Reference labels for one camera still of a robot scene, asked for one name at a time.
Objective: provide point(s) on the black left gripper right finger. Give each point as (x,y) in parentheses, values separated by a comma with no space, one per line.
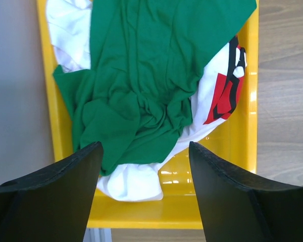
(237,205)

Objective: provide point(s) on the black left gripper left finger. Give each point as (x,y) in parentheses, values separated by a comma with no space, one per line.
(53,203)

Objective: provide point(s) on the green t shirt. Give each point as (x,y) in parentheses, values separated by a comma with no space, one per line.
(147,59)

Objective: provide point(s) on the white t shirt red print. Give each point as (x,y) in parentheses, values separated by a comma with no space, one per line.
(215,99)

